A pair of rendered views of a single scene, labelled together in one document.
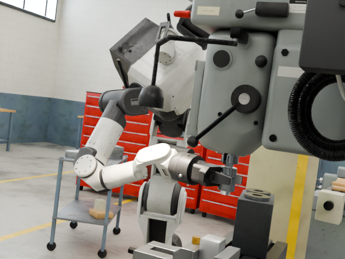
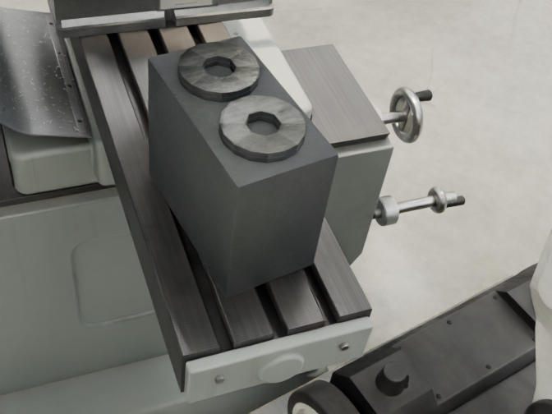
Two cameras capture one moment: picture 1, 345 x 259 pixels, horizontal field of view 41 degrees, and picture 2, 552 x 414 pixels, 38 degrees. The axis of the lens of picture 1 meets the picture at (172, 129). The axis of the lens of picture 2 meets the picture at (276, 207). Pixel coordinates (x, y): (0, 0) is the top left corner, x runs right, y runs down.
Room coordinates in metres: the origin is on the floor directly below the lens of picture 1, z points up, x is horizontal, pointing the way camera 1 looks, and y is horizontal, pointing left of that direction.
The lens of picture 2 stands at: (2.13, -0.79, 1.69)
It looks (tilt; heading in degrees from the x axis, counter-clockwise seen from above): 47 degrees down; 131
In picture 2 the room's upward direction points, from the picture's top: 9 degrees clockwise
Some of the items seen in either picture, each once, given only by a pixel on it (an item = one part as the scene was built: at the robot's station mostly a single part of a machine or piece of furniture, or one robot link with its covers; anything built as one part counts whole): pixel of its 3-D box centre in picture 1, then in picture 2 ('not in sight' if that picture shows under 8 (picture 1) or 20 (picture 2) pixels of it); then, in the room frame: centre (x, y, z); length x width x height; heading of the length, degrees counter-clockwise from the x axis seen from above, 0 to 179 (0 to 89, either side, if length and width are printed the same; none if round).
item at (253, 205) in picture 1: (253, 220); (233, 160); (1.66, -0.33, 1.04); 0.22 x 0.12 x 0.20; 167
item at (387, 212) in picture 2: not in sight; (420, 203); (1.60, 0.27, 0.52); 0.22 x 0.06 x 0.06; 68
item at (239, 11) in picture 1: (261, 11); not in sight; (1.12, -0.18, 1.66); 0.12 x 0.04 x 0.04; 68
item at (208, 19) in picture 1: (264, 17); not in sight; (1.25, -0.21, 1.68); 0.34 x 0.24 x 0.10; 68
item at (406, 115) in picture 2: not in sight; (390, 117); (1.46, 0.29, 0.64); 0.16 x 0.12 x 0.12; 68
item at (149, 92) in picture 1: (151, 95); not in sight; (1.31, 0.07, 1.44); 0.07 x 0.07 x 0.06
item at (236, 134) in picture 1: (240, 94); not in sight; (1.27, -0.17, 1.47); 0.21 x 0.19 x 0.32; 158
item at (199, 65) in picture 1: (199, 98); not in sight; (1.31, -0.07, 1.45); 0.04 x 0.04 x 0.21; 68
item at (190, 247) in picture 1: (192, 250); not in sight; (1.24, -0.09, 1.03); 0.12 x 0.06 x 0.04; 157
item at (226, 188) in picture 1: (227, 180); not in sight; (1.27, -0.17, 1.23); 0.05 x 0.05 x 0.06
